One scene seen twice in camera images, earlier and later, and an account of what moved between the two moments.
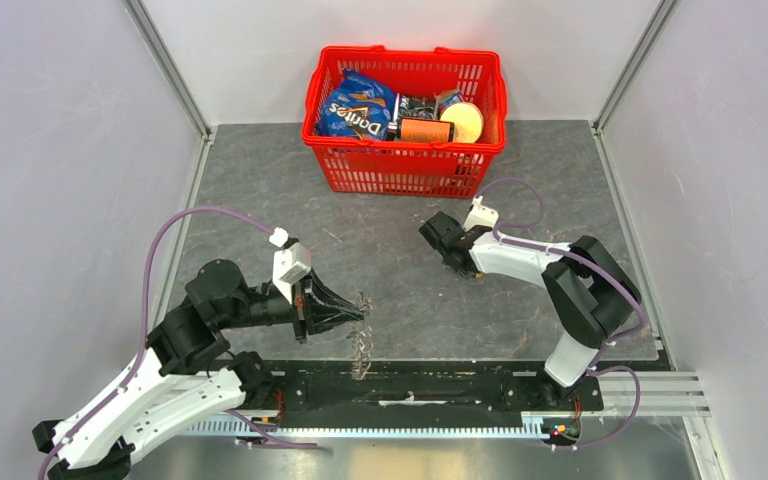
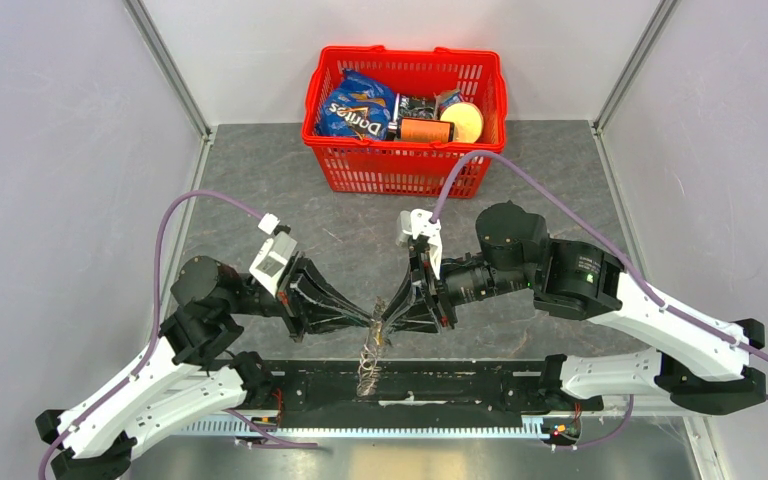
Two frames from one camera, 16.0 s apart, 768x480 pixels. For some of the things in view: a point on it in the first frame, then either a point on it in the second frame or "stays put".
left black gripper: [305, 293] stays put
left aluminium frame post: [167, 64] stays put
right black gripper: [467, 272] → [409, 314]
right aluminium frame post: [632, 65] stays put
